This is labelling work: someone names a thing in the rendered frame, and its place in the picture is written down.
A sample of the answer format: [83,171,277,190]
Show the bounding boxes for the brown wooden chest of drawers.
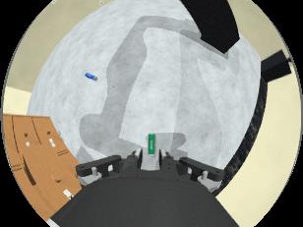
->
[3,113,80,214]

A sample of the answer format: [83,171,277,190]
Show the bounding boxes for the brown wooden drawer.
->
[3,115,21,167]
[22,142,82,213]
[13,116,39,165]
[59,152,79,180]
[14,169,53,222]
[32,117,67,153]

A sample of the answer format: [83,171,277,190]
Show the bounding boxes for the green aa battery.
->
[148,134,155,156]

